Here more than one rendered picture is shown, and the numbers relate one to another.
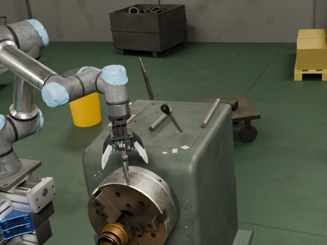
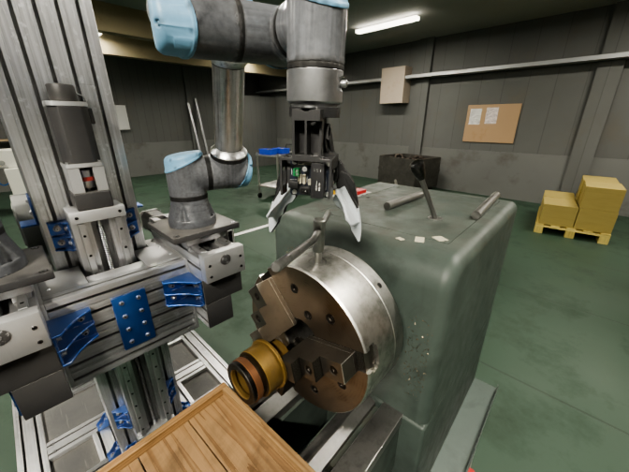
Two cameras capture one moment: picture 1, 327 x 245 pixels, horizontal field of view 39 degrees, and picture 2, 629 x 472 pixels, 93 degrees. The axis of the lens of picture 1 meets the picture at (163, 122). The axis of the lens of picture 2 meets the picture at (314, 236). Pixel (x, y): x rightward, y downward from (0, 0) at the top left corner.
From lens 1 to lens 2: 110 cm
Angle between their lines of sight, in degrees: 17
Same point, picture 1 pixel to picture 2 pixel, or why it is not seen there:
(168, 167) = (400, 265)
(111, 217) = (270, 327)
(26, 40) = not seen: hidden behind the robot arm
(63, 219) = not seen: hidden behind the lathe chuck
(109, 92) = (293, 26)
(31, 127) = (232, 175)
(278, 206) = (510, 349)
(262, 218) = (489, 357)
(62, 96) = (175, 13)
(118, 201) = (293, 300)
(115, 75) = not seen: outside the picture
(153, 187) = (361, 294)
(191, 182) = (441, 304)
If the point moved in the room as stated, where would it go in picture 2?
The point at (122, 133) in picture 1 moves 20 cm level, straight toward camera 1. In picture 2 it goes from (311, 152) to (252, 178)
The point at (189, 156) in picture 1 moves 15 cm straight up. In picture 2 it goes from (446, 254) to (461, 172)
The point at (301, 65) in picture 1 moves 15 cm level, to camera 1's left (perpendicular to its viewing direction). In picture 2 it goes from (545, 219) to (533, 218)
